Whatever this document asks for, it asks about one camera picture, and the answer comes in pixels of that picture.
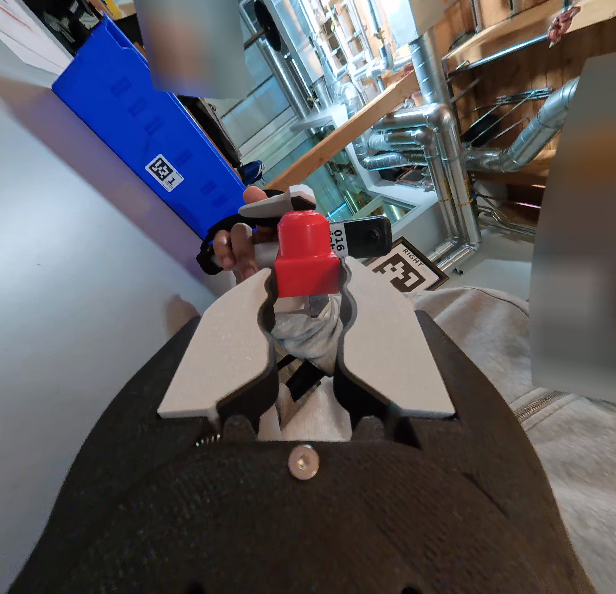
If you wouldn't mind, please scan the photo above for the printed paper sheet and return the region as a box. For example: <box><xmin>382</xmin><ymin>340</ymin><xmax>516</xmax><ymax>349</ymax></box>
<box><xmin>0</xmin><ymin>0</ymin><xmax>73</xmax><ymax>75</ymax></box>

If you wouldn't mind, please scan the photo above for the red double square cup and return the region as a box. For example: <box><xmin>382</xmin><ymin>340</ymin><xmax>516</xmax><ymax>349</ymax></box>
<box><xmin>273</xmin><ymin>210</ymin><xmax>341</xmax><ymax>298</ymax></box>

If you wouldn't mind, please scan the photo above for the blue bin with marker tag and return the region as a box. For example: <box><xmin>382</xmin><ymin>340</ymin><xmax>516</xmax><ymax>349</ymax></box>
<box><xmin>52</xmin><ymin>14</ymin><xmax>247</xmax><ymax>239</ymax></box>

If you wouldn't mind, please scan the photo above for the person's grey hoodie torso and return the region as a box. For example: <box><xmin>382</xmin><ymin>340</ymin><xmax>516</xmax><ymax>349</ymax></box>
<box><xmin>260</xmin><ymin>286</ymin><xmax>616</xmax><ymax>594</ymax></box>

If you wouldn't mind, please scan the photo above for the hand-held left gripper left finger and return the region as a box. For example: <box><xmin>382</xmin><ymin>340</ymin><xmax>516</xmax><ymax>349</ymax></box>
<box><xmin>156</xmin><ymin>268</ymin><xmax>281</xmax><ymax>433</ymax></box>

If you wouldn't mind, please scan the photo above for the black floor lamp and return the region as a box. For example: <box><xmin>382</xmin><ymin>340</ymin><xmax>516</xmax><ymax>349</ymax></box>
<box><xmin>243</xmin><ymin>0</ymin><xmax>283</xmax><ymax>52</ymax></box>

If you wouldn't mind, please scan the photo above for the person's right hand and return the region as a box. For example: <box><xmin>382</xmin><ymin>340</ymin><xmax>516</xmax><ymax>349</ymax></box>
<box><xmin>212</xmin><ymin>185</ymin><xmax>269</xmax><ymax>285</ymax></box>

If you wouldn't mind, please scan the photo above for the wooden post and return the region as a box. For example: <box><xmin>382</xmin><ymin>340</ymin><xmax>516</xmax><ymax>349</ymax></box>
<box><xmin>265</xmin><ymin>70</ymin><xmax>419</xmax><ymax>191</ymax></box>

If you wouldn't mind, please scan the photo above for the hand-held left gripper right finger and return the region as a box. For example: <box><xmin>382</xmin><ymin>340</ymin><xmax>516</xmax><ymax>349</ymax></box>
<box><xmin>334</xmin><ymin>257</ymin><xmax>457</xmax><ymax>443</ymax></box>

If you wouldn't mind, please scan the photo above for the person's right forearm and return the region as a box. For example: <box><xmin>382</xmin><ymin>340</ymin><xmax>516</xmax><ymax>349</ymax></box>
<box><xmin>269</xmin><ymin>296</ymin><xmax>348</xmax><ymax>376</ymax></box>

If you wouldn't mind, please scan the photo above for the framed marker poster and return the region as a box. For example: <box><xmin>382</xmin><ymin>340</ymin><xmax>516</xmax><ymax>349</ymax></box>
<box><xmin>366</xmin><ymin>236</ymin><xmax>450</xmax><ymax>294</ymax></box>

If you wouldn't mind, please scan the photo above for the silver ventilation duct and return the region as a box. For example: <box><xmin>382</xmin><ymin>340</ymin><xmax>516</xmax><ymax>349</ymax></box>
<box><xmin>226</xmin><ymin>0</ymin><xmax>583</xmax><ymax>267</ymax></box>

